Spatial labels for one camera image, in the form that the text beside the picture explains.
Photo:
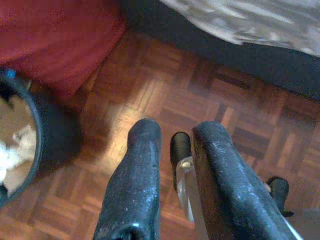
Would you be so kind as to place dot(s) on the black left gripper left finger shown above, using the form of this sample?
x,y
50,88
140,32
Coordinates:
x,y
135,190

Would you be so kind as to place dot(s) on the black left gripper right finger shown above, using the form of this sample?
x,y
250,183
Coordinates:
x,y
230,190

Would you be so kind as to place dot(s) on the black robot right foot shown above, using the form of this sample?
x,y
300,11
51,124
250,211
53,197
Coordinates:
x,y
278,190

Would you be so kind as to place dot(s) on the black robot foot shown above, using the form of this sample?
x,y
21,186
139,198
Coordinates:
x,y
278,190
180,145

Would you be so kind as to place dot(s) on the black robot left foot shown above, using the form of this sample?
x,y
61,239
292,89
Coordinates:
x,y
180,145

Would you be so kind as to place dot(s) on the silver robot right leg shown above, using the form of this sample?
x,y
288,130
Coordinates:
x,y
310,225

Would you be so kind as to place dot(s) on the black round waste bin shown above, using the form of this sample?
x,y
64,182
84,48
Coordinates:
x,y
60,135

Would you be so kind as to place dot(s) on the white crumpled paper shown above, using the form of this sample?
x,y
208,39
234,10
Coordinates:
x,y
12,155

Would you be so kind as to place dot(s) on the brown cardboard piece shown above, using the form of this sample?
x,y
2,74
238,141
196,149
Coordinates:
x,y
15,115

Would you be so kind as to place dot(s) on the bed with grey floral sheet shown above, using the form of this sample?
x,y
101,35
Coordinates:
x,y
250,22

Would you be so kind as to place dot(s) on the large red cushion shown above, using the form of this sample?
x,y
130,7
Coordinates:
x,y
55,37

